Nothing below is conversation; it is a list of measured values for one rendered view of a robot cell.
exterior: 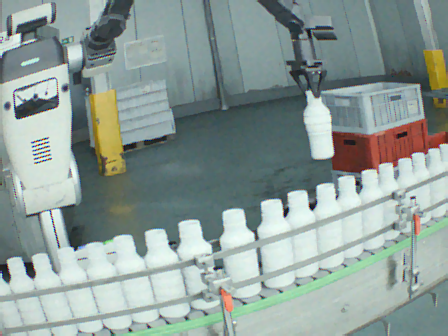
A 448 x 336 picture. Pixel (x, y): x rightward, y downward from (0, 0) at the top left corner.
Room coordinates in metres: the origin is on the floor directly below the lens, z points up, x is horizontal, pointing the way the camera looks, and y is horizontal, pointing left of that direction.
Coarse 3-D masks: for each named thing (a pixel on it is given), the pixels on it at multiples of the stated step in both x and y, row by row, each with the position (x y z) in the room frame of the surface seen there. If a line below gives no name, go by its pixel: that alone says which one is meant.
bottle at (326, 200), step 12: (324, 192) 1.24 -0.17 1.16; (324, 204) 1.24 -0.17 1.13; (336, 204) 1.24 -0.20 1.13; (324, 216) 1.23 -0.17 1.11; (324, 228) 1.23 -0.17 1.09; (336, 228) 1.23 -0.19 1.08; (324, 240) 1.23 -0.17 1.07; (336, 240) 1.23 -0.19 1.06; (324, 264) 1.23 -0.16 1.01; (336, 264) 1.22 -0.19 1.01
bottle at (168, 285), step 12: (156, 240) 1.10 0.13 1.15; (156, 252) 1.10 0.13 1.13; (168, 252) 1.11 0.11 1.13; (156, 264) 1.09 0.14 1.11; (156, 276) 1.09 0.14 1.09; (168, 276) 1.09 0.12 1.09; (180, 276) 1.11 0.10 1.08; (156, 288) 1.10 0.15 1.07; (168, 288) 1.09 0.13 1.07; (180, 288) 1.10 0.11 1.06; (156, 300) 1.10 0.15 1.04; (168, 312) 1.09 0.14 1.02; (180, 312) 1.09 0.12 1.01
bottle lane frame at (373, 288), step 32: (384, 256) 1.25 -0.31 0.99; (416, 256) 1.30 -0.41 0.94; (320, 288) 1.18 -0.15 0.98; (352, 288) 1.22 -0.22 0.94; (384, 288) 1.25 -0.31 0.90; (192, 320) 1.08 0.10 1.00; (256, 320) 1.13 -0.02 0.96; (288, 320) 1.15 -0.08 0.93; (320, 320) 1.18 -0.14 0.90; (352, 320) 1.22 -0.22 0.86
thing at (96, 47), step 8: (88, 32) 1.72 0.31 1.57; (96, 32) 1.68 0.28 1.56; (88, 40) 1.71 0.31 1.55; (96, 40) 1.70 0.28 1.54; (104, 40) 1.70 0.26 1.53; (112, 40) 1.74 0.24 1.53; (88, 48) 1.73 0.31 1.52; (96, 48) 1.72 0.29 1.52; (104, 48) 1.73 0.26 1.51; (112, 48) 1.75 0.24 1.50; (88, 56) 1.71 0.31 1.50; (96, 56) 1.72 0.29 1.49; (104, 56) 1.73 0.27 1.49
